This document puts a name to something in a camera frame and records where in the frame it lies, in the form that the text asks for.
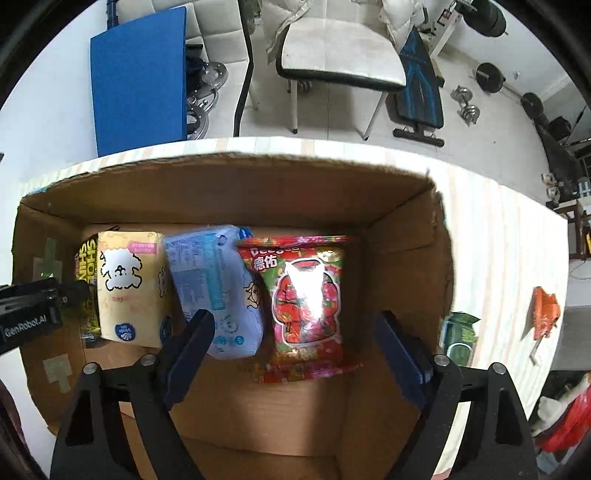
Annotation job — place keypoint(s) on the red wet wipes packet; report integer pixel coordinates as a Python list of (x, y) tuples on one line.
[(304, 304)]

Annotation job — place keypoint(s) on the orange packet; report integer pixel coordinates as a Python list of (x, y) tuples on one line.
[(544, 308)]

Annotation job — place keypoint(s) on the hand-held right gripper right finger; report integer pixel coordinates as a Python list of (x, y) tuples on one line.
[(398, 362)]

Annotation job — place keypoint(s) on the blue foam board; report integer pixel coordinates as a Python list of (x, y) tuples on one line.
[(138, 78)]

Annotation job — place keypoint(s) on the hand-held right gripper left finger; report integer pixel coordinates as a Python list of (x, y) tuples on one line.
[(182, 374)]

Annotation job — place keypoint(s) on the black weight plate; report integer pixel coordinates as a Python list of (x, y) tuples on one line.
[(490, 77), (532, 105)]

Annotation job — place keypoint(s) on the yellow tissue packet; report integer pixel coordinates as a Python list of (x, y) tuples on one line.
[(131, 295)]

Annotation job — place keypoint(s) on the small wooden stool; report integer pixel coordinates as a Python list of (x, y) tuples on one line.
[(575, 221)]

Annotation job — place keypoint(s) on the green packet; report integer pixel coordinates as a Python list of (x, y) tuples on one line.
[(459, 339)]

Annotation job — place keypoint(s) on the black and yellow snack packet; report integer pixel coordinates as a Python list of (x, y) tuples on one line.
[(87, 277)]

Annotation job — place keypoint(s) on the chrome dumbbell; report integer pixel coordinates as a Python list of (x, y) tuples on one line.
[(466, 105)]

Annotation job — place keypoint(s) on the stack of chrome weight plates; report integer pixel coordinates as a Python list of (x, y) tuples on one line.
[(205, 99)]

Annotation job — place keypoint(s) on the cardboard box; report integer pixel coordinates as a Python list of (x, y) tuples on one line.
[(295, 415)]

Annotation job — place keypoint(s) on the light blue tissue packet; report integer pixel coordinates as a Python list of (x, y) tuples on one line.
[(207, 272)]

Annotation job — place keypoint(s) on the red cloth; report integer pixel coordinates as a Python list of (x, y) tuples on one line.
[(570, 424)]

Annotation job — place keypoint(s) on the black metal pole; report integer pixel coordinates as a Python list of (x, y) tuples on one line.
[(244, 78)]

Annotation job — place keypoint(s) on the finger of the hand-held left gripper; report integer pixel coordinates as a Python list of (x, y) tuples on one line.
[(69, 291)]

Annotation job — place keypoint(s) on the black and blue weight bench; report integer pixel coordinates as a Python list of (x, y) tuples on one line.
[(420, 87)]

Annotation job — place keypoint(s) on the white jacket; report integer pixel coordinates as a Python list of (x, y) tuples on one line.
[(400, 21)]

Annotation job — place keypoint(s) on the white padded chair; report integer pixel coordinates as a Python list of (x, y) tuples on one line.
[(337, 50)]

